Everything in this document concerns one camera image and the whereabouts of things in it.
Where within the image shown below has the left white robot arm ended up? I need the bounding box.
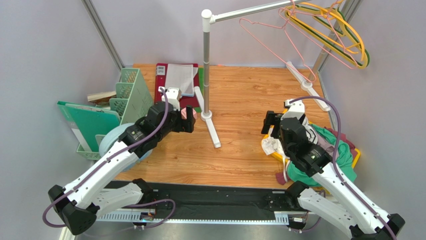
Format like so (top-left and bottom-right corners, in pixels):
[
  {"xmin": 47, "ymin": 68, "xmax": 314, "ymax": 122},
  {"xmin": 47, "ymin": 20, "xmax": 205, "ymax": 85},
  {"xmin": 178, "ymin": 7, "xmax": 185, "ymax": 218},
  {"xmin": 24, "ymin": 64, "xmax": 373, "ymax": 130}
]
[{"xmin": 42, "ymin": 101, "xmax": 196, "ymax": 236}]

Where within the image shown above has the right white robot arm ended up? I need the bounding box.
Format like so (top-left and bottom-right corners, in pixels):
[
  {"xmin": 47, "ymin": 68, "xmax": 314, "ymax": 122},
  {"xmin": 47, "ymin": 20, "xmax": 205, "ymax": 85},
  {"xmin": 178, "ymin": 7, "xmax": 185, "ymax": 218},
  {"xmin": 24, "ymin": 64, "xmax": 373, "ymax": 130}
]
[{"xmin": 261, "ymin": 110, "xmax": 405, "ymax": 240}]

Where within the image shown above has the green plastic hanger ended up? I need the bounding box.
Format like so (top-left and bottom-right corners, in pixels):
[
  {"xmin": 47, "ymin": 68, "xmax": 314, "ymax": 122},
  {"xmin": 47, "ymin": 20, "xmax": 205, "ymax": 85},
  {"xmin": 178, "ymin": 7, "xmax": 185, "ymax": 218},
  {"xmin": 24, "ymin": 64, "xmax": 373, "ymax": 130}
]
[{"xmin": 292, "ymin": 3, "xmax": 371, "ymax": 67}]

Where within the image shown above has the yellow plastic tray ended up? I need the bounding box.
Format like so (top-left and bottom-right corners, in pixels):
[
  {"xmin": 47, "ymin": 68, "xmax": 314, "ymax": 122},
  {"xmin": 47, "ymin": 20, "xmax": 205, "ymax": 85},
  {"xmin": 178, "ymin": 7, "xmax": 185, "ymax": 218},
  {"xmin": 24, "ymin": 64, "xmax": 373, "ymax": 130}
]
[{"xmin": 263, "ymin": 127, "xmax": 361, "ymax": 168}]

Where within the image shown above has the black white striped shirt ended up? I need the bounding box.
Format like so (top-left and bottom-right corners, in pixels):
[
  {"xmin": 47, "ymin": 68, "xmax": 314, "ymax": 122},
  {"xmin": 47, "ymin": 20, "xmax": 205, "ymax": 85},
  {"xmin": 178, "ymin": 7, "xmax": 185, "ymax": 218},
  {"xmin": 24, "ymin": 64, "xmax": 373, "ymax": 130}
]
[{"xmin": 302, "ymin": 116, "xmax": 319, "ymax": 145}]

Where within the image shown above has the mauve garment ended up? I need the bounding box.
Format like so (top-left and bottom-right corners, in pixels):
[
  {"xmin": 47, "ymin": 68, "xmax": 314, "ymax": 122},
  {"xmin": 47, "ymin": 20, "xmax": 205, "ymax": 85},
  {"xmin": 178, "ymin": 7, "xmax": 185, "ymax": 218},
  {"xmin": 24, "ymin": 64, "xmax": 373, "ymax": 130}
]
[{"xmin": 317, "ymin": 134, "xmax": 335, "ymax": 157}]

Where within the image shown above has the green sheet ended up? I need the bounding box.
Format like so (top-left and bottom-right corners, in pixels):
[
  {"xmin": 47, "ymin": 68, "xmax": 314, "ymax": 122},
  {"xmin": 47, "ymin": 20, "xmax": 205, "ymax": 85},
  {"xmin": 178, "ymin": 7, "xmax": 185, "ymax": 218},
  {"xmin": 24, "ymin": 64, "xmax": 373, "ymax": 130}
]
[{"xmin": 194, "ymin": 67, "xmax": 204, "ymax": 113}]

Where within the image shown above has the dark red garment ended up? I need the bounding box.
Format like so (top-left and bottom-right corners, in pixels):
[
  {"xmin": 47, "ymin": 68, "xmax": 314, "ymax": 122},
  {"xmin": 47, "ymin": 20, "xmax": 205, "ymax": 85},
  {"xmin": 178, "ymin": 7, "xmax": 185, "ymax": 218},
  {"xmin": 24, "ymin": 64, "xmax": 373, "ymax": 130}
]
[{"xmin": 275, "ymin": 124, "xmax": 359, "ymax": 187}]

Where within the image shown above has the white mesh pouch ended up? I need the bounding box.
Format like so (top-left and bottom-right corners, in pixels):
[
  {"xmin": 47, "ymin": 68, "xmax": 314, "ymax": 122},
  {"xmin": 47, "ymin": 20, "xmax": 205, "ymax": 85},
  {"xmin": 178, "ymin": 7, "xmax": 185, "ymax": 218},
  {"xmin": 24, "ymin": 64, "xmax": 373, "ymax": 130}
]
[{"xmin": 164, "ymin": 63, "xmax": 198, "ymax": 97}]

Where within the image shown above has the green mesh file organizer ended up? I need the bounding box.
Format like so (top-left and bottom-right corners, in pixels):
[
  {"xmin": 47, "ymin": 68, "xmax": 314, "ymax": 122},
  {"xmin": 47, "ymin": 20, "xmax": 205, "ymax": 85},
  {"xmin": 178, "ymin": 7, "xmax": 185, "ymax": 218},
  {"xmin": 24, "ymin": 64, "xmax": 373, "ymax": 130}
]
[{"xmin": 76, "ymin": 68, "xmax": 154, "ymax": 160}]

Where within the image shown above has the red folder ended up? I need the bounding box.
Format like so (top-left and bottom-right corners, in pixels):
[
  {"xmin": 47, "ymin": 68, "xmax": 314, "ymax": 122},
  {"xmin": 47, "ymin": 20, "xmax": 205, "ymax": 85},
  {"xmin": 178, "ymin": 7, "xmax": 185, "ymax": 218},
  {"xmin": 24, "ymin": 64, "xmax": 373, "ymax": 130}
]
[{"xmin": 154, "ymin": 63, "xmax": 201, "ymax": 112}]

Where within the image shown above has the green garment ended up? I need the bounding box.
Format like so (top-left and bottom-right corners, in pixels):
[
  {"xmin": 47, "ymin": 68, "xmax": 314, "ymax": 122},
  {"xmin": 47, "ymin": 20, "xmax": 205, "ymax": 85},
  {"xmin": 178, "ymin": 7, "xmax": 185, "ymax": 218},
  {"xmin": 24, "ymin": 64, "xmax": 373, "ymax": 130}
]
[{"xmin": 287, "ymin": 124, "xmax": 357, "ymax": 187}]

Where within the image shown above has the wooden block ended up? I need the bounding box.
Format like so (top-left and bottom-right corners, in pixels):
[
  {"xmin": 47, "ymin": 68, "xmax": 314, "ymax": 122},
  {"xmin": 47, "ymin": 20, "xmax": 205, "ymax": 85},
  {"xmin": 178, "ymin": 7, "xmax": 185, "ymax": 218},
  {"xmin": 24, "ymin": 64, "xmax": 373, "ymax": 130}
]
[{"xmin": 87, "ymin": 91, "xmax": 117, "ymax": 106}]

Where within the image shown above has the green clipboard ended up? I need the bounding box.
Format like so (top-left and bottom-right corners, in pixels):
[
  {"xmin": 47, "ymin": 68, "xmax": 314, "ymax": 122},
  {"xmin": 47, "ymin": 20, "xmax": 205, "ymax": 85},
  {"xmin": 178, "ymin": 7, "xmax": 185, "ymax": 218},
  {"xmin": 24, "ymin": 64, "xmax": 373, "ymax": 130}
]
[{"xmin": 56, "ymin": 101, "xmax": 121, "ymax": 153}]

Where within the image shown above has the silver white clothes rack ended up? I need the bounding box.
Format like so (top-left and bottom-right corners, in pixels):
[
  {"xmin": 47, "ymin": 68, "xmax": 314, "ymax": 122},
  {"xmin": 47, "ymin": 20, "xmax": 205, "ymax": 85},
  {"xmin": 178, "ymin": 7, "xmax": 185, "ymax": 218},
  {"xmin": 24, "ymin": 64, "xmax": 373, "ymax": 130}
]
[{"xmin": 194, "ymin": 0, "xmax": 362, "ymax": 148}]

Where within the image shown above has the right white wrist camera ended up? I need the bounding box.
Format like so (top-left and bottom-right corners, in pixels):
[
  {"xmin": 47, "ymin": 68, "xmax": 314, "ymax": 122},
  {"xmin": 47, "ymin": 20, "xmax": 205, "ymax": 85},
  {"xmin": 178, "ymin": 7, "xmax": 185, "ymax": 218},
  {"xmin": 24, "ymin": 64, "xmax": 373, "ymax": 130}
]
[{"xmin": 281, "ymin": 99, "xmax": 305, "ymax": 120}]

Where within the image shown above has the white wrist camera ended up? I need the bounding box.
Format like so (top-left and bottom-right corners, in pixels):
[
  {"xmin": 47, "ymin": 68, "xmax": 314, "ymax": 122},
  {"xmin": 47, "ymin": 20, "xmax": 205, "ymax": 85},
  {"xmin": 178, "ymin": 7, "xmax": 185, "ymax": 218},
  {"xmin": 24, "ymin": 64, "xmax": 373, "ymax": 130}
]
[
  {"xmin": 281, "ymin": 99, "xmax": 305, "ymax": 120},
  {"xmin": 158, "ymin": 86, "xmax": 182, "ymax": 111}
]

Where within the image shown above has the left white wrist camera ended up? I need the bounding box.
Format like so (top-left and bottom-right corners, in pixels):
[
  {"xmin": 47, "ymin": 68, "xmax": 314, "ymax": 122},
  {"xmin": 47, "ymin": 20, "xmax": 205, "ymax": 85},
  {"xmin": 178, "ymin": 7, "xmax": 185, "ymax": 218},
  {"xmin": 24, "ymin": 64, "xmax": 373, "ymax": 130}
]
[{"xmin": 158, "ymin": 86, "xmax": 182, "ymax": 111}]

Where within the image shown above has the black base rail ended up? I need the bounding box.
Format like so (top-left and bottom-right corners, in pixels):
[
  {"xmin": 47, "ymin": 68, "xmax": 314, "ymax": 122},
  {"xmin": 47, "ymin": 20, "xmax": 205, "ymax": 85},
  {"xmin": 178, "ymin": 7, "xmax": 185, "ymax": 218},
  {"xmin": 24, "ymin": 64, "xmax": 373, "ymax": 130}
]
[{"xmin": 99, "ymin": 182, "xmax": 314, "ymax": 230}]

